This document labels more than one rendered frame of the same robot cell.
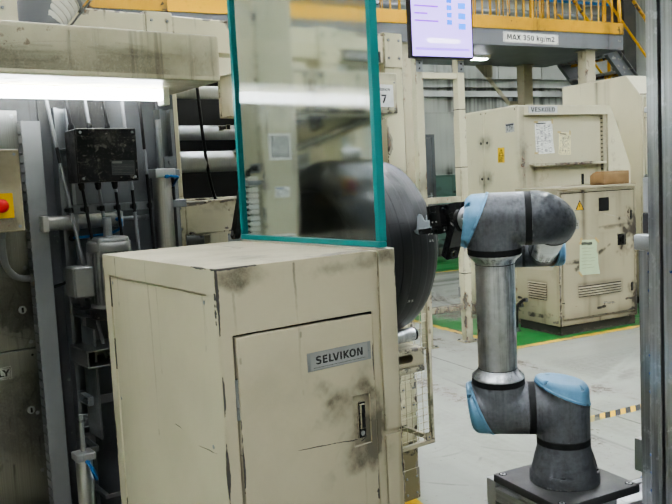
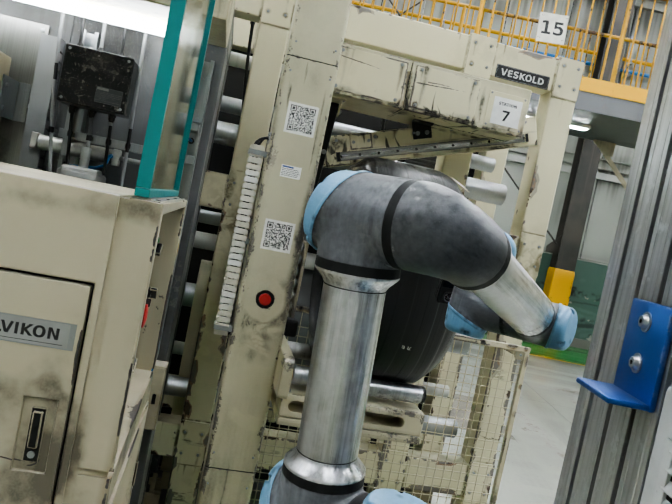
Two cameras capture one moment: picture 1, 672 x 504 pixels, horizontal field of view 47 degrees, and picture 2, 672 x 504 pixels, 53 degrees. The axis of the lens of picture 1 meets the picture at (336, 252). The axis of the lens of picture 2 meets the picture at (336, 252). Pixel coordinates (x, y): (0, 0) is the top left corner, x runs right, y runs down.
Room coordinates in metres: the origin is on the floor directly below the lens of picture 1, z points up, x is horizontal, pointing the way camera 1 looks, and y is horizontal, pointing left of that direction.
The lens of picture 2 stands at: (0.86, -0.70, 1.30)
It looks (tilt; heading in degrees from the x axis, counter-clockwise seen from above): 3 degrees down; 26
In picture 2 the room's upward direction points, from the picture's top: 12 degrees clockwise
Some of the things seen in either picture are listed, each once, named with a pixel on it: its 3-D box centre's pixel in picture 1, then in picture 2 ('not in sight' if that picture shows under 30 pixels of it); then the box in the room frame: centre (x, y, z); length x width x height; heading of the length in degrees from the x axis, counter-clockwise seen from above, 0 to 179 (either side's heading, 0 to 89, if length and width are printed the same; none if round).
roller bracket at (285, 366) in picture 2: not in sight; (280, 358); (2.38, 0.13, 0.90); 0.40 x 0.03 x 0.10; 36
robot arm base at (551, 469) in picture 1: (563, 457); not in sight; (1.68, -0.48, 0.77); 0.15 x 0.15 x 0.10
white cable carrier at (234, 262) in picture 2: not in sight; (240, 240); (2.25, 0.23, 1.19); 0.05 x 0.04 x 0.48; 36
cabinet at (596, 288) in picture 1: (577, 256); not in sight; (6.88, -2.14, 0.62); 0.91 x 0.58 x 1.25; 116
